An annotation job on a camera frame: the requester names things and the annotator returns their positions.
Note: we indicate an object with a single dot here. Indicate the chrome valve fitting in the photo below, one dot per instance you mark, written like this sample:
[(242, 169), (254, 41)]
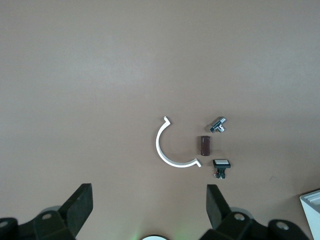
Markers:
[(217, 123)]

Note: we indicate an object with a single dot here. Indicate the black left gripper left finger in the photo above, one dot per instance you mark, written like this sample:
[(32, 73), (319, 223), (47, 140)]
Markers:
[(77, 207)]

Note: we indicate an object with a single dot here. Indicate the brown cylinder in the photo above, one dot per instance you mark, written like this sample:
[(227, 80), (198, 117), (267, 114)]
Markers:
[(204, 146)]

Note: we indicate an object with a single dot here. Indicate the white square push button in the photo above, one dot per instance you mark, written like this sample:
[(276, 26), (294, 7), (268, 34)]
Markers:
[(221, 163)]

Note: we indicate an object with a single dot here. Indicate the white drawer cabinet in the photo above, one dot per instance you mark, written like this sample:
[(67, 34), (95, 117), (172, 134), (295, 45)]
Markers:
[(312, 212)]

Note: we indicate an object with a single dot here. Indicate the white semicircular pipe clamp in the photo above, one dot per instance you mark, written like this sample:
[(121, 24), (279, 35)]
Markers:
[(160, 155)]

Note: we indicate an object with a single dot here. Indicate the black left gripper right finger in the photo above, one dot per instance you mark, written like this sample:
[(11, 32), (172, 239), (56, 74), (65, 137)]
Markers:
[(215, 207)]

